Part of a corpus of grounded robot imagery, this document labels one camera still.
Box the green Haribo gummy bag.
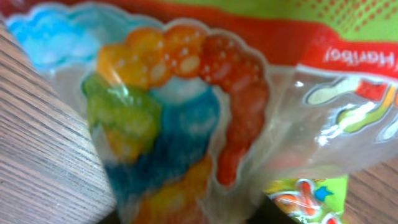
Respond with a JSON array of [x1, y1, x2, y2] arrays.
[[1, 0, 397, 223]]

